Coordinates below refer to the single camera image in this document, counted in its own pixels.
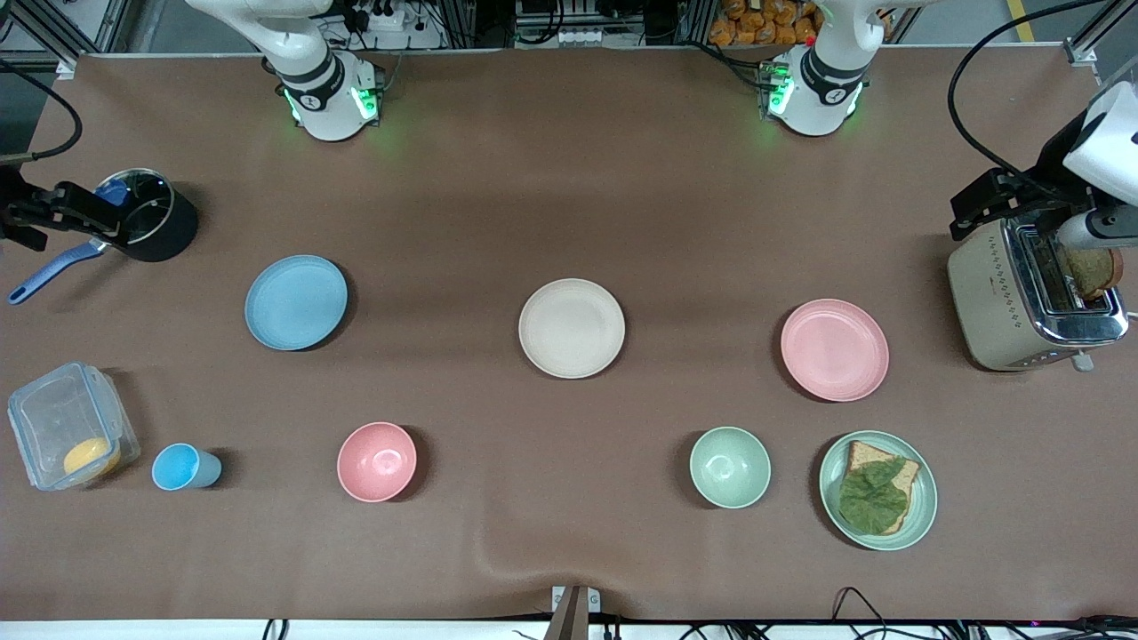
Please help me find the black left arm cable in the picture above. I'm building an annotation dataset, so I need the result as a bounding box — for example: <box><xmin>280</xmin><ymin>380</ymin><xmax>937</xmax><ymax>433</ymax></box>
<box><xmin>947</xmin><ymin>0</ymin><xmax>1138</xmax><ymax>179</ymax></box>

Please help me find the pink plate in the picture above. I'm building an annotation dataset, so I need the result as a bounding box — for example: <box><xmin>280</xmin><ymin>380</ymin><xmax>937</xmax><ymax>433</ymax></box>
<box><xmin>781</xmin><ymin>299</ymin><xmax>891</xmax><ymax>403</ymax></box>

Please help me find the brown table mat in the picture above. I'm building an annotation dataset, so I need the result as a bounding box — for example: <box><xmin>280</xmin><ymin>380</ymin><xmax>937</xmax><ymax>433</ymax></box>
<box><xmin>0</xmin><ymin>44</ymin><xmax>1138</xmax><ymax>623</ymax></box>

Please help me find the pink bowl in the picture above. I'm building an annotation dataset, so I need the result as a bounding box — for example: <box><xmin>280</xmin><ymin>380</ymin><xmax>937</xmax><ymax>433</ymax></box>
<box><xmin>337</xmin><ymin>421</ymin><xmax>418</xmax><ymax>504</ymax></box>

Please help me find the blue plate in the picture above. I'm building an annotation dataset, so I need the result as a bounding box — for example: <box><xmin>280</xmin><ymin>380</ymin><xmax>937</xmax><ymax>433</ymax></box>
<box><xmin>244</xmin><ymin>255</ymin><xmax>349</xmax><ymax>352</ymax></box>

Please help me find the black saucepan blue handle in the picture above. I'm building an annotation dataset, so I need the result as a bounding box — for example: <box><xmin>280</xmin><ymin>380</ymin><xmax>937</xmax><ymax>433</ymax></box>
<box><xmin>7</xmin><ymin>169</ymin><xmax>201</xmax><ymax>306</ymax></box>

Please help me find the yellow orange round food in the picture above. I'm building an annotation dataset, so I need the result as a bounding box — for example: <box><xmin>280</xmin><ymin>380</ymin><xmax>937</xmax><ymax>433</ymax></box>
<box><xmin>62</xmin><ymin>437</ymin><xmax>121</xmax><ymax>479</ymax></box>

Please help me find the black looped floor cable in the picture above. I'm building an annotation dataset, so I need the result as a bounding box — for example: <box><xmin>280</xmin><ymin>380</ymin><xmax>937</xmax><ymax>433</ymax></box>
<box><xmin>831</xmin><ymin>587</ymin><xmax>890</xmax><ymax>640</ymax></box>

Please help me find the brown bread slice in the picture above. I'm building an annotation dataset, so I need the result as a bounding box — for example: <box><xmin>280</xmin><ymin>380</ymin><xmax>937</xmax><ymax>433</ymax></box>
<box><xmin>1058</xmin><ymin>247</ymin><xmax>1125</xmax><ymax>301</ymax></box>

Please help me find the toast slice with lettuce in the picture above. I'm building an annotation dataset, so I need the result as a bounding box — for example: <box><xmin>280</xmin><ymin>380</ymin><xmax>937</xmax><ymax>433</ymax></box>
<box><xmin>840</xmin><ymin>440</ymin><xmax>921</xmax><ymax>536</ymax></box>

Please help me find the green bowl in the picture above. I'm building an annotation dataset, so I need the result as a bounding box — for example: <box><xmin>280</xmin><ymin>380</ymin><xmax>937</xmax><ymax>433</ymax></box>
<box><xmin>690</xmin><ymin>427</ymin><xmax>772</xmax><ymax>509</ymax></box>

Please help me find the bag of oranges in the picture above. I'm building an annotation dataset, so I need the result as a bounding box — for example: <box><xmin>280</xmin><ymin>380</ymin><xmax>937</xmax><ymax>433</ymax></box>
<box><xmin>709</xmin><ymin>0</ymin><xmax>823</xmax><ymax>47</ymax></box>

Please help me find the beige plate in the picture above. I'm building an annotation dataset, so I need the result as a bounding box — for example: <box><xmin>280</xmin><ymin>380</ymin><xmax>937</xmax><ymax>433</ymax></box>
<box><xmin>518</xmin><ymin>278</ymin><xmax>627</xmax><ymax>380</ymax></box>

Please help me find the beige chrome toaster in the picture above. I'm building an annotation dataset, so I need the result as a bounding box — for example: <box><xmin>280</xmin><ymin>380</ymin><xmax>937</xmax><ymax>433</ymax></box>
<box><xmin>947</xmin><ymin>213</ymin><xmax>1130</xmax><ymax>372</ymax></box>

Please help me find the clear plastic food container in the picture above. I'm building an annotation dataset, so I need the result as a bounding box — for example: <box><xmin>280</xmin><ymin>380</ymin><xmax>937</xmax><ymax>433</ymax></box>
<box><xmin>7</xmin><ymin>361</ymin><xmax>141</xmax><ymax>492</ymax></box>

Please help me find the aluminium frame rail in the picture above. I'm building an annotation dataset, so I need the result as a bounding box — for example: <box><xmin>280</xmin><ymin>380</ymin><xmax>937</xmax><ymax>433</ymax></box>
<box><xmin>1067</xmin><ymin>0</ymin><xmax>1138</xmax><ymax>65</ymax></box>
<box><xmin>0</xmin><ymin>0</ymin><xmax>134</xmax><ymax>81</ymax></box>

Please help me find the glass lid blue knob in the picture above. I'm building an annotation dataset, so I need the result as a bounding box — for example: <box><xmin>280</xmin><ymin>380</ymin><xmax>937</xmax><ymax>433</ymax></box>
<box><xmin>84</xmin><ymin>169</ymin><xmax>175</xmax><ymax>248</ymax></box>

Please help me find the green lettuce leaf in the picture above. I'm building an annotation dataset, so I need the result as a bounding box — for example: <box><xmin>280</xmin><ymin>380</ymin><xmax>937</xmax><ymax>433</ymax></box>
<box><xmin>838</xmin><ymin>457</ymin><xmax>910</xmax><ymax>536</ymax></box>

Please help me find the blue cup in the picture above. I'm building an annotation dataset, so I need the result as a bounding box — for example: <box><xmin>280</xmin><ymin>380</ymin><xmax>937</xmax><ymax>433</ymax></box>
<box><xmin>151</xmin><ymin>443</ymin><xmax>223</xmax><ymax>492</ymax></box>

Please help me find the metal table edge clamp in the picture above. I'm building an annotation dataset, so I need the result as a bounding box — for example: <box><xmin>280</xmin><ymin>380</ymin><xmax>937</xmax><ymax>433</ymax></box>
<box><xmin>551</xmin><ymin>585</ymin><xmax>602</xmax><ymax>640</ymax></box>

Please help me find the green plate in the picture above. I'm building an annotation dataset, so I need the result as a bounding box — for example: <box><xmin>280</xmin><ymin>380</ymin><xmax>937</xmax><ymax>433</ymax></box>
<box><xmin>819</xmin><ymin>430</ymin><xmax>939</xmax><ymax>552</ymax></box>

